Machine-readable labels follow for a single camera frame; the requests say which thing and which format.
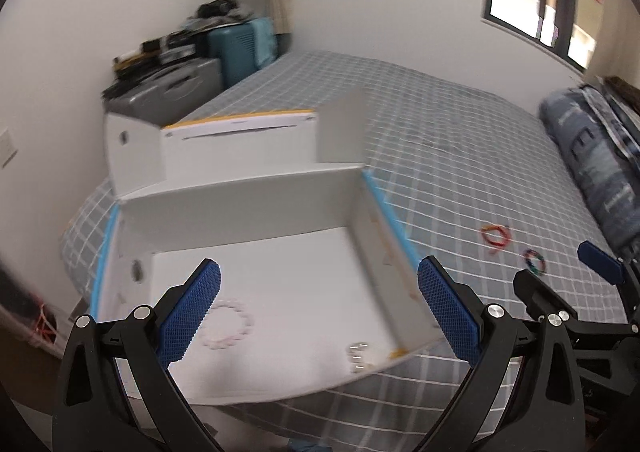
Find white cardboard storage box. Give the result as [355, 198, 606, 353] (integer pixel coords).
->
[91, 89, 442, 406]

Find grey checked bed sheet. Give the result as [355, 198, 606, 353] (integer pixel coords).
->
[58, 48, 632, 452]

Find teal suitcase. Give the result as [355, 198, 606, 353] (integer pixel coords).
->
[206, 17, 278, 89]

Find multicolour glass bead bracelet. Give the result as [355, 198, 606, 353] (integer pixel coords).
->
[522, 248, 548, 277]

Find pink bead bracelet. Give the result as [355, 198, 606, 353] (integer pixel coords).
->
[199, 298, 256, 350]

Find white wall socket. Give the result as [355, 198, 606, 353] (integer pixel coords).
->
[0, 128, 17, 168]

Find red string bracelet gold tube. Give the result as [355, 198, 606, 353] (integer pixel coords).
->
[480, 224, 512, 255]

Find white pearl bracelet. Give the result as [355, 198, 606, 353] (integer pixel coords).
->
[344, 340, 374, 375]

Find grey hard suitcase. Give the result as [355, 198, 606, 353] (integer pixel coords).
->
[103, 58, 224, 127]

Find blue grey folded duvet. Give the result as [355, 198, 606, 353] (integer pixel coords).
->
[539, 88, 639, 257]

